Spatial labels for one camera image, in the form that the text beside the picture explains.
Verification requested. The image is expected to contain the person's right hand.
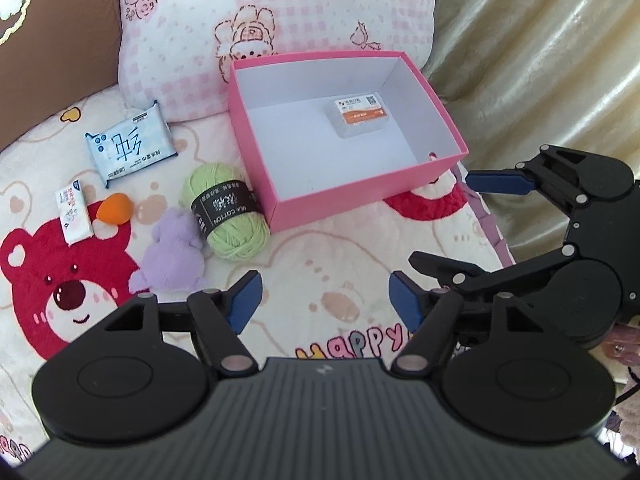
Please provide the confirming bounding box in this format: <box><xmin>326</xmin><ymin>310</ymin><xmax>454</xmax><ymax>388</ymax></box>
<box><xmin>601</xmin><ymin>324</ymin><xmax>640</xmax><ymax>368</ymax></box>

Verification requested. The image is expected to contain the pink checked pillow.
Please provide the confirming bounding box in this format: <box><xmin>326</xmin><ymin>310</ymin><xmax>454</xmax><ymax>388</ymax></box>
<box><xmin>117</xmin><ymin>0</ymin><xmax>437</xmax><ymax>123</ymax></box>

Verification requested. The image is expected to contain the pink cardboard box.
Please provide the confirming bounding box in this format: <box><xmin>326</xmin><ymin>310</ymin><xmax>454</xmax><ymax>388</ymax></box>
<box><xmin>227</xmin><ymin>50</ymin><xmax>470</xmax><ymax>233</ymax></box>

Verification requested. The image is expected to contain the blue tissue pack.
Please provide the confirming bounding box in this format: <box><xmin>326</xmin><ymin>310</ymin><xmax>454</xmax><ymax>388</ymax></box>
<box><xmin>85</xmin><ymin>101</ymin><xmax>178</xmax><ymax>188</ymax></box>

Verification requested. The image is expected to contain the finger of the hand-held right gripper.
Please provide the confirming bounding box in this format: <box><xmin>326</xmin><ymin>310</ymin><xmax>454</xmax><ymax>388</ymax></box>
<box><xmin>465</xmin><ymin>144</ymin><xmax>593</xmax><ymax>214</ymax></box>
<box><xmin>409</xmin><ymin>252</ymin><xmax>577</xmax><ymax>303</ymax></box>

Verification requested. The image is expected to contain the bear printed blanket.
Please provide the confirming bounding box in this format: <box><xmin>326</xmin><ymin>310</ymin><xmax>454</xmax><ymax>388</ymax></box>
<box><xmin>0</xmin><ymin>85</ymin><xmax>516</xmax><ymax>461</ymax></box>

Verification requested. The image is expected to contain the orange white card box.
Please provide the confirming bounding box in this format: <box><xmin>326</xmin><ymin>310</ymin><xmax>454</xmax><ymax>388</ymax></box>
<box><xmin>334</xmin><ymin>94</ymin><xmax>390</xmax><ymax>140</ymax></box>

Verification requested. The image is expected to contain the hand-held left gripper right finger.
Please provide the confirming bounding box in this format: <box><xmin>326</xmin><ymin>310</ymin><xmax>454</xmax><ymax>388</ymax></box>
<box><xmin>388</xmin><ymin>270</ymin><xmax>546</xmax><ymax>375</ymax></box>

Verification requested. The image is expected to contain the beige satin cloth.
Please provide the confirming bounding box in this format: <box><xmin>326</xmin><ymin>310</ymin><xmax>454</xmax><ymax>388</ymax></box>
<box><xmin>422</xmin><ymin>0</ymin><xmax>640</xmax><ymax>261</ymax></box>

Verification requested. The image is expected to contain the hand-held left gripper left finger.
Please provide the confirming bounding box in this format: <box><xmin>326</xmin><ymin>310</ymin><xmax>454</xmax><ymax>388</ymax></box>
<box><xmin>106</xmin><ymin>270</ymin><xmax>264</xmax><ymax>378</ymax></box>

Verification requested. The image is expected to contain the orange makeup sponge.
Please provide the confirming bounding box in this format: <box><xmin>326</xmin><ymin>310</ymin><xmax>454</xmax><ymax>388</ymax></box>
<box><xmin>95</xmin><ymin>193</ymin><xmax>133</xmax><ymax>224</ymax></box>

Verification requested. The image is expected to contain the green yarn ball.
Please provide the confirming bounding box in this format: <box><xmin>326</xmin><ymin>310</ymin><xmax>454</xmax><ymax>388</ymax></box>
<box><xmin>181</xmin><ymin>162</ymin><xmax>271</xmax><ymax>261</ymax></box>

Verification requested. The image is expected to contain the brown pillow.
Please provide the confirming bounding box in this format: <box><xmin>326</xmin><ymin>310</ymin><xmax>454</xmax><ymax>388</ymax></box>
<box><xmin>0</xmin><ymin>0</ymin><xmax>123</xmax><ymax>153</ymax></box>

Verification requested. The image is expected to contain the small white box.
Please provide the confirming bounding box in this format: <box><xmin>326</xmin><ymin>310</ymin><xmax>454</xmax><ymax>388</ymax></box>
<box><xmin>55</xmin><ymin>182</ymin><xmax>95</xmax><ymax>246</ymax></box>

